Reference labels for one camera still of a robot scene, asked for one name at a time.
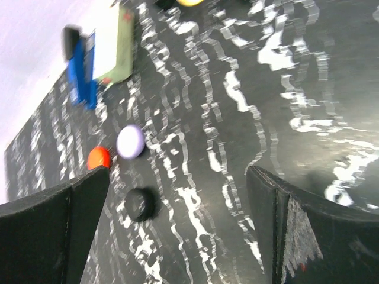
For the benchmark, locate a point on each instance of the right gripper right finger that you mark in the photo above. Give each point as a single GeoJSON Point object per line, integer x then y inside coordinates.
{"type": "Point", "coordinates": [304, 238]}

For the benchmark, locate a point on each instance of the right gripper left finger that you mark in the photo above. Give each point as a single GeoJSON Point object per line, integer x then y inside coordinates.
{"type": "Point", "coordinates": [46, 237]}

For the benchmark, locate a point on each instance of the white rectangular box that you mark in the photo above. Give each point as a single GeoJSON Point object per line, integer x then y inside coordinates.
{"type": "Point", "coordinates": [114, 42]}

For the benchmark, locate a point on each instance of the orange earbud charging case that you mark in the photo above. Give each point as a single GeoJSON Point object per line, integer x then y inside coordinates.
{"type": "Point", "coordinates": [99, 156]}

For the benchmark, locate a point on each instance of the white whiteboard wooden frame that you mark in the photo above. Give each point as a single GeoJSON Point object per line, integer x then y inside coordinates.
{"type": "Point", "coordinates": [189, 3]}

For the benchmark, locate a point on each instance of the blue black stapler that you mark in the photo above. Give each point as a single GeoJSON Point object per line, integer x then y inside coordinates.
{"type": "Point", "coordinates": [79, 54]}

